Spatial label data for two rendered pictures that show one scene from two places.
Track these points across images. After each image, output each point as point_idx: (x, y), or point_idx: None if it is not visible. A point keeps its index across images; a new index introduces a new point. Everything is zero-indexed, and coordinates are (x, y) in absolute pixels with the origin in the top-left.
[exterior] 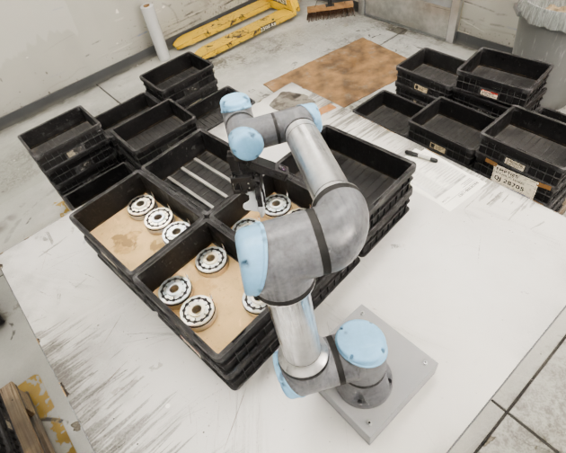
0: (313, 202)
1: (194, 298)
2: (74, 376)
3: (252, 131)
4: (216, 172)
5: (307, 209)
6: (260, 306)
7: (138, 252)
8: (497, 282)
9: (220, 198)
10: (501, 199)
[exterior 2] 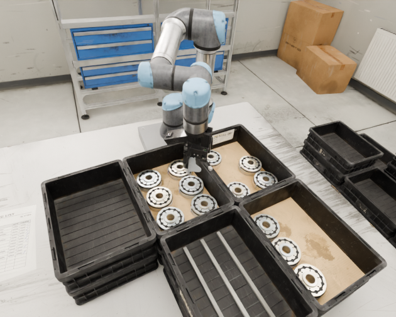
0: (185, 26)
1: (251, 169)
2: (331, 194)
3: (195, 63)
4: (215, 305)
5: (192, 13)
6: (211, 152)
7: (301, 230)
8: (70, 155)
9: (219, 263)
10: None
